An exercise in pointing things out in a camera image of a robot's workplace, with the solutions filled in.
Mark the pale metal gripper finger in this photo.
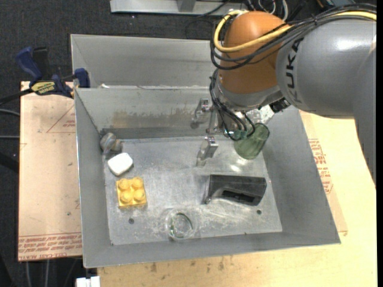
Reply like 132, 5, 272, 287
190, 98, 211, 129
195, 135, 220, 167

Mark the green clear plastic cup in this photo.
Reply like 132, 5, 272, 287
233, 123, 270, 161

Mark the black hollow box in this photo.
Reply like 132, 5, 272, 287
202, 173, 268, 207

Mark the grey metal bin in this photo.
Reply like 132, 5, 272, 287
70, 33, 342, 269

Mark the clear glass cup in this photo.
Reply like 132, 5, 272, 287
164, 208, 196, 242

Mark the yellow toy brick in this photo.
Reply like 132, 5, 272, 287
115, 176, 148, 210

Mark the white rounded block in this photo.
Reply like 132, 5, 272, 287
107, 152, 134, 177

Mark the grey marbled stone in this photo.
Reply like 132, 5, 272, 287
99, 132, 123, 154

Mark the brown cardboard board red print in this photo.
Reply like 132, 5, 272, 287
17, 80, 349, 262

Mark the black cylinder on white bracket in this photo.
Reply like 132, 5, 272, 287
259, 97, 291, 123

